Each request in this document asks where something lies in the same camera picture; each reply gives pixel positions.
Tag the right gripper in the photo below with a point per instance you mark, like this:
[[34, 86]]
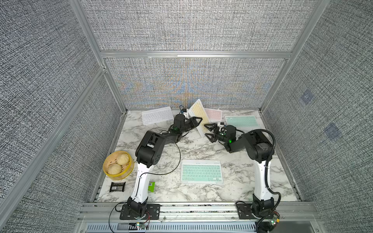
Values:
[[213, 136]]

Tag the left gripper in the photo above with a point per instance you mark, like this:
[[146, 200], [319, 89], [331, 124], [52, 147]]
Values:
[[193, 121]]

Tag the yellow key keyboard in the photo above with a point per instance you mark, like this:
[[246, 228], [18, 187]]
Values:
[[198, 110]]

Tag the pink key keyboard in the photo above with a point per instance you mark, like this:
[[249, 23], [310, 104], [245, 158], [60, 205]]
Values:
[[214, 115]]

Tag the green key keyboard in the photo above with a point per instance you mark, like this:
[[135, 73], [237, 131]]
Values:
[[244, 123], [201, 172]]

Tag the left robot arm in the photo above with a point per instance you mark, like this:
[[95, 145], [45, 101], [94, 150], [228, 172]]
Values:
[[148, 154]]

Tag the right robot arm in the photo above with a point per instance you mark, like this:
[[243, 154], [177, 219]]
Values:
[[260, 147]]

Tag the white keyboard at back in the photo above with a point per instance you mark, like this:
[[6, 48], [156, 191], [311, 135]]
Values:
[[157, 115]]

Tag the green snack packet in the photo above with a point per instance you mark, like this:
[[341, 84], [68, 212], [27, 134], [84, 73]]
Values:
[[151, 187]]

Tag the yellow bowl with buns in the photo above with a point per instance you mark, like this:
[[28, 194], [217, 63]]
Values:
[[118, 165]]

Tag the black snack packet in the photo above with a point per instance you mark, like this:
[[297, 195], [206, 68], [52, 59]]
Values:
[[117, 187]]

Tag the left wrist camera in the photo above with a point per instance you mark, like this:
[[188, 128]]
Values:
[[179, 121]]

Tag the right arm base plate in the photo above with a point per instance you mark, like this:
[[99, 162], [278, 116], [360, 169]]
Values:
[[244, 211]]

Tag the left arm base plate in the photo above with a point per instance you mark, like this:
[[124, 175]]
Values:
[[150, 211]]

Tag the aluminium front rail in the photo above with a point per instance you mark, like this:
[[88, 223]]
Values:
[[201, 212]]

